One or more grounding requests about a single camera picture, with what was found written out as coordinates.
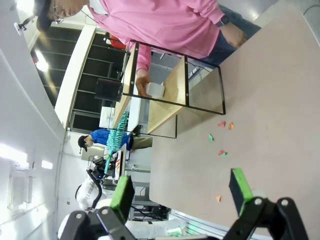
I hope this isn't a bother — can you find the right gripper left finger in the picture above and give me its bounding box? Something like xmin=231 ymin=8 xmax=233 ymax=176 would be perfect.
xmin=59 ymin=174 xmax=137 ymax=240

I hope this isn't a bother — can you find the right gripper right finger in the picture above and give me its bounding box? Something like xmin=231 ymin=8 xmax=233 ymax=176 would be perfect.
xmin=222 ymin=167 xmax=308 ymax=240

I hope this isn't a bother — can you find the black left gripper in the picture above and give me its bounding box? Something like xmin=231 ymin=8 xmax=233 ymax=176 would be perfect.
xmin=94 ymin=159 xmax=116 ymax=186

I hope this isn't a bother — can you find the teal microfiber duster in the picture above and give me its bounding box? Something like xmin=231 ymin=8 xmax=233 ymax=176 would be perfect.
xmin=103 ymin=111 xmax=130 ymax=176

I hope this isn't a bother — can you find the person's right forearm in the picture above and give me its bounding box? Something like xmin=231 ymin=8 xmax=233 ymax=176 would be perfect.
xmin=136 ymin=43 xmax=153 ymax=76

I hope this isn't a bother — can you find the person's left forearm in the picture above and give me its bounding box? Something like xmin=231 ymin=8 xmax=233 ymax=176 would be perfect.
xmin=192 ymin=0 xmax=226 ymax=26

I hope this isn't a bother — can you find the two-tier wooden metal shelf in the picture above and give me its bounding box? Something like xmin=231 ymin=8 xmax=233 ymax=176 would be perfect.
xmin=113 ymin=39 xmax=227 ymax=139

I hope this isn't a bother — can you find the person's right hand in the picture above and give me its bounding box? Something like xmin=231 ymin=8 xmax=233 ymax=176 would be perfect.
xmin=135 ymin=69 xmax=153 ymax=98

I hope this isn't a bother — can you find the person's left hand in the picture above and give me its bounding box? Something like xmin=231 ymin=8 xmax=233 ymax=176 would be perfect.
xmin=221 ymin=22 xmax=249 ymax=48

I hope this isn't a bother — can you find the desk monitor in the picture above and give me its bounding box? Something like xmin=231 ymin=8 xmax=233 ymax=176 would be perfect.
xmin=114 ymin=144 xmax=131 ymax=181

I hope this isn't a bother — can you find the person in blue shirt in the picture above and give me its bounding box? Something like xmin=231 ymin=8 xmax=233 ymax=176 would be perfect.
xmin=77 ymin=128 xmax=153 ymax=154

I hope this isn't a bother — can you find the white whiteboard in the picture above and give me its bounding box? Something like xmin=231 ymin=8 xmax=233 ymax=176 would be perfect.
xmin=98 ymin=106 xmax=116 ymax=129

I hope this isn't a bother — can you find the ceiling light panel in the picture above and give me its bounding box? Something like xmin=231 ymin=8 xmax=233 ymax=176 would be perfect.
xmin=34 ymin=49 xmax=50 ymax=73
xmin=0 ymin=142 xmax=29 ymax=167
xmin=40 ymin=159 xmax=54 ymax=170

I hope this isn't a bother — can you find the white background table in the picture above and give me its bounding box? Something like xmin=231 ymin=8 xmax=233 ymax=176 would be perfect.
xmin=126 ymin=96 xmax=142 ymax=135

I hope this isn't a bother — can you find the black mesh pen holder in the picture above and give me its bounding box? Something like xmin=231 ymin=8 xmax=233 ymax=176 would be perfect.
xmin=94 ymin=77 xmax=124 ymax=102

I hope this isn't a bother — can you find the ceiling air vent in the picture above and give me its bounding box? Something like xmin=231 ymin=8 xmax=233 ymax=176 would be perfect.
xmin=6 ymin=174 xmax=35 ymax=211

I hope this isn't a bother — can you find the person in red top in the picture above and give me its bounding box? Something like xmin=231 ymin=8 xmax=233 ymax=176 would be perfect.
xmin=104 ymin=31 xmax=127 ymax=50

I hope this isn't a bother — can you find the person in pink hoodie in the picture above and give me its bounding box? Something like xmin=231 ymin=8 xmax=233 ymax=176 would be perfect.
xmin=33 ymin=0 xmax=262 ymax=76

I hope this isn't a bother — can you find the gray wrist watch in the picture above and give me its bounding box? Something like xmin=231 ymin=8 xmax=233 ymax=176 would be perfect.
xmin=215 ymin=14 xmax=231 ymax=28

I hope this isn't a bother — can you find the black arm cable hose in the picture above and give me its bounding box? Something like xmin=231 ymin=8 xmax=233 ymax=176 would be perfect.
xmin=85 ymin=168 xmax=104 ymax=209

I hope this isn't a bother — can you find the wall-mounted camera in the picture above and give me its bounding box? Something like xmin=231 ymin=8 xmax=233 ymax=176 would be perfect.
xmin=14 ymin=14 xmax=36 ymax=32

